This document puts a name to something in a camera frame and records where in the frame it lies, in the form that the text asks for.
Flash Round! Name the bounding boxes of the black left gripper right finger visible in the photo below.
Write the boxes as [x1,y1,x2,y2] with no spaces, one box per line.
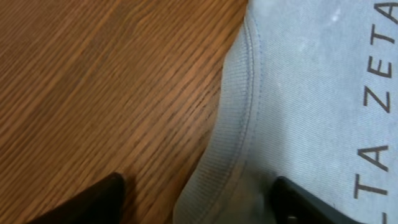
[269,176,360,224]

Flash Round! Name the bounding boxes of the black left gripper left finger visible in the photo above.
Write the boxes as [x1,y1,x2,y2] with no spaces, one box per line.
[29,172,125,224]

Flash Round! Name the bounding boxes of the light blue printed t-shirt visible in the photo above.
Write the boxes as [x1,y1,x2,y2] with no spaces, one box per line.
[173,0,397,223]

